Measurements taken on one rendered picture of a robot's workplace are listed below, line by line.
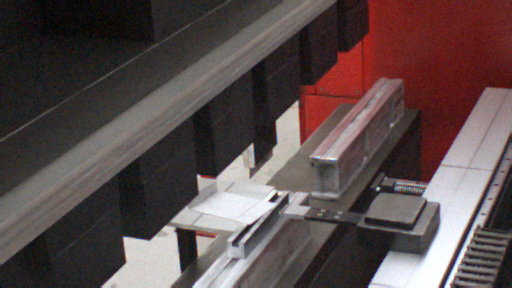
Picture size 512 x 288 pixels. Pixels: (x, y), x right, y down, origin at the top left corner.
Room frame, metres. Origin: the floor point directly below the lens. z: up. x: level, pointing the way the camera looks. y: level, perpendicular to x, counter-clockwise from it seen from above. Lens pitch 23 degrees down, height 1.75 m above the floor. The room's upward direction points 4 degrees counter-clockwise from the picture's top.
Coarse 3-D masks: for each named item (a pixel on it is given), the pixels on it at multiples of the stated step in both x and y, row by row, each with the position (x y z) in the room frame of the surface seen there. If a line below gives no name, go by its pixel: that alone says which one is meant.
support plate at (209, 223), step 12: (204, 180) 1.66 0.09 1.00; (216, 180) 1.65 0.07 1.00; (240, 192) 1.59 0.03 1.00; (252, 192) 1.59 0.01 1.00; (264, 192) 1.59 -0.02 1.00; (180, 216) 1.51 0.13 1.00; (192, 216) 1.51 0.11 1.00; (204, 216) 1.51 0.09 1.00; (192, 228) 1.48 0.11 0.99; (204, 228) 1.47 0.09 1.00; (216, 228) 1.46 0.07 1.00; (228, 228) 1.46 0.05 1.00
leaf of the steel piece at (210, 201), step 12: (204, 192) 1.58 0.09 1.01; (216, 192) 1.60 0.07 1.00; (192, 204) 1.55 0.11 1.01; (204, 204) 1.55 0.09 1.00; (216, 204) 1.55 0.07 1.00; (228, 204) 1.54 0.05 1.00; (240, 204) 1.54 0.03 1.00; (252, 204) 1.54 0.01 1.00; (216, 216) 1.50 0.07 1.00; (228, 216) 1.50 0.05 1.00
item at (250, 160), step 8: (256, 128) 1.49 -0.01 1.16; (264, 128) 1.52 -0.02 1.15; (272, 128) 1.55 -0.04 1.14; (256, 136) 1.48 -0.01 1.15; (264, 136) 1.51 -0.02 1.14; (272, 136) 1.54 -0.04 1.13; (256, 144) 1.48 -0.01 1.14; (264, 144) 1.51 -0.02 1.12; (272, 144) 1.54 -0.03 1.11; (248, 152) 1.47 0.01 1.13; (256, 152) 1.48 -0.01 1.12; (264, 152) 1.51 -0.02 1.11; (272, 152) 1.56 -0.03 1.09; (248, 160) 1.48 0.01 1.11; (256, 160) 1.48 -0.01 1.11; (264, 160) 1.53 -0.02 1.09; (256, 168) 1.50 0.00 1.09
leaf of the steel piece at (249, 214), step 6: (258, 204) 1.54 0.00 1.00; (264, 204) 1.53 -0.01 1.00; (270, 204) 1.53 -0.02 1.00; (276, 204) 1.53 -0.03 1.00; (252, 210) 1.51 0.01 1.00; (258, 210) 1.51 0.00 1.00; (264, 210) 1.51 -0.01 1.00; (240, 216) 1.49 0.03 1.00; (246, 216) 1.49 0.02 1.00; (252, 216) 1.49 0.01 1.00; (258, 216) 1.49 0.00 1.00; (240, 222) 1.47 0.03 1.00; (246, 222) 1.47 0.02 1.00; (252, 222) 1.47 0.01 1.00
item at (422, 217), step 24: (288, 216) 1.49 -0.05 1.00; (312, 216) 1.47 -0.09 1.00; (336, 216) 1.46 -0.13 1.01; (360, 216) 1.46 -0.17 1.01; (384, 216) 1.39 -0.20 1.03; (408, 216) 1.39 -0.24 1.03; (432, 216) 1.41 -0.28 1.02; (360, 240) 1.39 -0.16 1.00; (384, 240) 1.37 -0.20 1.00; (408, 240) 1.36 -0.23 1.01
